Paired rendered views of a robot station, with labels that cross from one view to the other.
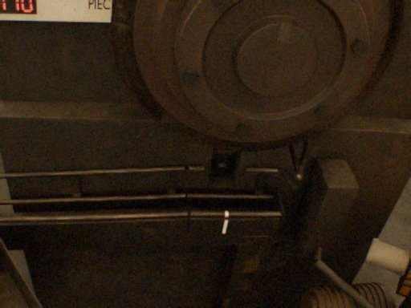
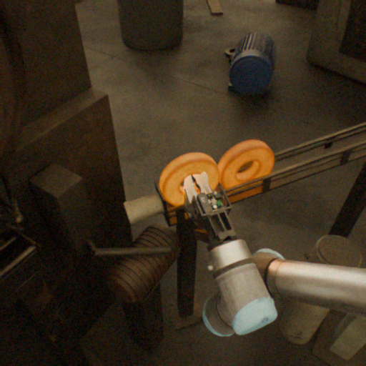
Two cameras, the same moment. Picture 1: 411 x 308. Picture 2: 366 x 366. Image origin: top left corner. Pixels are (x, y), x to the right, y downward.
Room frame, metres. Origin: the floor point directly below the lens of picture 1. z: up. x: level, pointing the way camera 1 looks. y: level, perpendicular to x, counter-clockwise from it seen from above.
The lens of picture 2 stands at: (0.18, -0.10, 1.32)
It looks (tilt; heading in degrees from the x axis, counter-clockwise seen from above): 45 degrees down; 316
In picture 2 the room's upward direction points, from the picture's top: straight up
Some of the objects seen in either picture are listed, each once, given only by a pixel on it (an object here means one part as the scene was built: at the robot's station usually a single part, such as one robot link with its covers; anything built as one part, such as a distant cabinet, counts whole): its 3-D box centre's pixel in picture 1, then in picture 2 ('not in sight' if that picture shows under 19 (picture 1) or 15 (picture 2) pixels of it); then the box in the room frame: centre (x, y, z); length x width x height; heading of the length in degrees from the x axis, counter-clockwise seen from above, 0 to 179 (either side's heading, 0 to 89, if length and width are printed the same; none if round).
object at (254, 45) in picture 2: not in sight; (254, 61); (1.55, -2.18, 0.17); 0.57 x 0.31 x 0.34; 121
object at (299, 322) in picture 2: not in sight; (313, 295); (0.26, -0.79, 0.26); 0.12 x 0.12 x 0.52
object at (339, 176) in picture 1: (322, 209); (66, 212); (0.76, -0.28, 0.68); 0.11 x 0.08 x 0.24; 11
